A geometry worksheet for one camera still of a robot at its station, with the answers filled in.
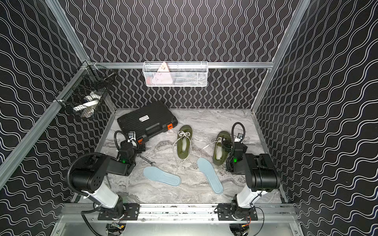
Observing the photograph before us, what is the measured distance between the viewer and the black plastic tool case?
1.01m

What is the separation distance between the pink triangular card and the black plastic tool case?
0.26 metres

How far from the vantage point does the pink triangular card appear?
898 mm
